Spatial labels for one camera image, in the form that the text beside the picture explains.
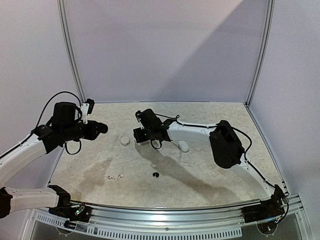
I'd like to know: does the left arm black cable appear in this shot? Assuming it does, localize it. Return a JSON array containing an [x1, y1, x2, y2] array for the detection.
[[32, 91, 83, 156]]

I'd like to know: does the black earbud near black case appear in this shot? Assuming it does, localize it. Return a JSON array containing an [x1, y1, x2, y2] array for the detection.
[[152, 172, 160, 178]]

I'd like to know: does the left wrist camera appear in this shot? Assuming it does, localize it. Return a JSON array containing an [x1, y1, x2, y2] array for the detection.
[[80, 98, 95, 124]]

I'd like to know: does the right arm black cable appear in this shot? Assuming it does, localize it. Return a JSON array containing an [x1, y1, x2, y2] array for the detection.
[[149, 113, 288, 196]]

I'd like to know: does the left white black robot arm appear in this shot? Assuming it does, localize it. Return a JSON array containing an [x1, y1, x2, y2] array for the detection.
[[0, 99, 108, 223]]

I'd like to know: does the left metal corner post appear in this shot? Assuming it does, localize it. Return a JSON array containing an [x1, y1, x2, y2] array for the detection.
[[57, 0, 86, 103]]

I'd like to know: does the white earbud charging case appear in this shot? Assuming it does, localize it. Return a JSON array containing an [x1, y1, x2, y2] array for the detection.
[[178, 140, 189, 153]]

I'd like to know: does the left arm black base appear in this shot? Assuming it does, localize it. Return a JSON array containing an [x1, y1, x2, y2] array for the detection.
[[48, 203, 93, 223]]

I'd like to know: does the right metal corner post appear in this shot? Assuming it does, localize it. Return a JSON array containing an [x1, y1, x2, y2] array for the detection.
[[245, 0, 275, 108]]

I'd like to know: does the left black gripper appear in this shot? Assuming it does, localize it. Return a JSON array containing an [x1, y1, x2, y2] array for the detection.
[[62, 119, 104, 142]]

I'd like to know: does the pink round charging case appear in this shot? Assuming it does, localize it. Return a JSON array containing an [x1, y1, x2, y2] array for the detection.
[[120, 136, 131, 146]]

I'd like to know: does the metal corner post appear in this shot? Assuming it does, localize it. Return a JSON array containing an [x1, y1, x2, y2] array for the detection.
[[245, 0, 275, 108], [57, 0, 86, 103]]

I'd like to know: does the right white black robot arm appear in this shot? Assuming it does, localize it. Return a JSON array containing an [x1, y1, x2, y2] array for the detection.
[[133, 108, 286, 218]]

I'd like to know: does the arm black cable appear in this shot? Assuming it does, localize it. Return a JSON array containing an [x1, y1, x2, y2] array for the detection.
[[149, 113, 288, 196], [32, 91, 83, 156]]

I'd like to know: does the aluminium front rail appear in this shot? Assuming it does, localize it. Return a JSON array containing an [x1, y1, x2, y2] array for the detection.
[[24, 195, 311, 240]]

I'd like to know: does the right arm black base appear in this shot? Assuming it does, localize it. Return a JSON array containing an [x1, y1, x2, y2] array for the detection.
[[241, 184, 289, 223]]

